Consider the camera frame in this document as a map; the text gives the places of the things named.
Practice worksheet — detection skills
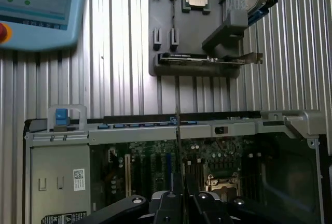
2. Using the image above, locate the grey open PC case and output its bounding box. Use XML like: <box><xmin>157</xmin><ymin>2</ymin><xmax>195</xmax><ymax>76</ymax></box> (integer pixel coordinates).
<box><xmin>23</xmin><ymin>108</ymin><xmax>332</xmax><ymax>224</ymax></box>

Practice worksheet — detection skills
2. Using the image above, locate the black RAM slot bank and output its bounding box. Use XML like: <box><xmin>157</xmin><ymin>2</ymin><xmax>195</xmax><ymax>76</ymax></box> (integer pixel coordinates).
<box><xmin>184</xmin><ymin>156</ymin><xmax>204</xmax><ymax>183</ymax></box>

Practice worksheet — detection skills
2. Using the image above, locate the grey metal drive cage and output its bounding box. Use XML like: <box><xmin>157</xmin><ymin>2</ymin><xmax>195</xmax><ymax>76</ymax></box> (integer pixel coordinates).
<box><xmin>30</xmin><ymin>145</ymin><xmax>91</xmax><ymax>224</ymax></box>

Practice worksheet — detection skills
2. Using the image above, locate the tan expansion slot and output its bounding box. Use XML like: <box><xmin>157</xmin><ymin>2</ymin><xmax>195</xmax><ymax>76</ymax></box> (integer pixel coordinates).
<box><xmin>124</xmin><ymin>153</ymin><xmax>131</xmax><ymax>196</ymax></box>

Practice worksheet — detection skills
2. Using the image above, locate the blue case latch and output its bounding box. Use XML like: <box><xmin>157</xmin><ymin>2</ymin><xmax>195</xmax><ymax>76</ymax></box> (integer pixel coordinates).
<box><xmin>56</xmin><ymin>108</ymin><xmax>70</xmax><ymax>126</ymax></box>

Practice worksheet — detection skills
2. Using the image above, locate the blue-grey teach pendant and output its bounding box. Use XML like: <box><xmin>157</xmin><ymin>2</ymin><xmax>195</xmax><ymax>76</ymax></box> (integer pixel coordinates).
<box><xmin>0</xmin><ymin>0</ymin><xmax>88</xmax><ymax>52</ymax></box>

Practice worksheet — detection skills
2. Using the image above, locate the blue expansion slot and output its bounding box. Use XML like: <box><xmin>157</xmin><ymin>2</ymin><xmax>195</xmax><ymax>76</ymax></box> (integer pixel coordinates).
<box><xmin>165</xmin><ymin>153</ymin><xmax>173</xmax><ymax>191</ymax></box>

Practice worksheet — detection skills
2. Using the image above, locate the metal CPU socket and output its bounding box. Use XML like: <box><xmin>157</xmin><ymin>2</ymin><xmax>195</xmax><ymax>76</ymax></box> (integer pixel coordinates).
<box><xmin>204</xmin><ymin>173</ymin><xmax>242</xmax><ymax>199</ymax></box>

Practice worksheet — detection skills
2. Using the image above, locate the black graphics card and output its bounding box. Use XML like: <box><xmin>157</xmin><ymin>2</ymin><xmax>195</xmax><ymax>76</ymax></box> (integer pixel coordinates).
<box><xmin>158</xmin><ymin>51</ymin><xmax>264</xmax><ymax>67</ymax></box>

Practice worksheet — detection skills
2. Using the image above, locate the green motherboard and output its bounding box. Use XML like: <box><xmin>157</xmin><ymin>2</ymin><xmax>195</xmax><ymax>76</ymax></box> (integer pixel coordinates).
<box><xmin>89</xmin><ymin>135</ymin><xmax>262</xmax><ymax>209</ymax></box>

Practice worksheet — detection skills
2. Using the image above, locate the red emergency stop button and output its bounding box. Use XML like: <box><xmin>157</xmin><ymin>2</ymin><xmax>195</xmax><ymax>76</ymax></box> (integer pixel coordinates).
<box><xmin>0</xmin><ymin>22</ymin><xmax>13</xmax><ymax>45</ymax></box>

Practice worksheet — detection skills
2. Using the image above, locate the grey parts rack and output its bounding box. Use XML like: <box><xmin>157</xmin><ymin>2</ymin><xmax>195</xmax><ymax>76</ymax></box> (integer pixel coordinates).
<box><xmin>148</xmin><ymin>0</ymin><xmax>250</xmax><ymax>79</ymax></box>

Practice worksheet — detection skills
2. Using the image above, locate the black fan shroud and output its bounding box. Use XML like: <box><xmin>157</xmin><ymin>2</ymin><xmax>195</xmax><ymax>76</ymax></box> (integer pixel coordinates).
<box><xmin>260</xmin><ymin>151</ymin><xmax>321</xmax><ymax>224</ymax></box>

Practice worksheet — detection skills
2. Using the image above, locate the black expansion slot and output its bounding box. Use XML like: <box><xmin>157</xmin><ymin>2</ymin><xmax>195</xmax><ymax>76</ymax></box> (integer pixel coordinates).
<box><xmin>143</xmin><ymin>153</ymin><xmax>151</xmax><ymax>196</ymax></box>

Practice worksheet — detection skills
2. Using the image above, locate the grey case handle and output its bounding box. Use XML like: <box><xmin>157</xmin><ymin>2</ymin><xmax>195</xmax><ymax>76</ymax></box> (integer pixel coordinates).
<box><xmin>47</xmin><ymin>104</ymin><xmax>88</xmax><ymax>133</ymax></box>

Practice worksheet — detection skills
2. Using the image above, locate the black warning label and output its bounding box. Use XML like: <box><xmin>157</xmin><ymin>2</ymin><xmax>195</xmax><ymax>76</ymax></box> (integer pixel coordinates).
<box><xmin>43</xmin><ymin>211</ymin><xmax>88</xmax><ymax>224</ymax></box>

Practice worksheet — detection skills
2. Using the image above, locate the white barcode label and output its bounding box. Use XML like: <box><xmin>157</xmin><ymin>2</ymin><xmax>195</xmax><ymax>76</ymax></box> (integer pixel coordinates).
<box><xmin>73</xmin><ymin>168</ymin><xmax>86</xmax><ymax>191</ymax></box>

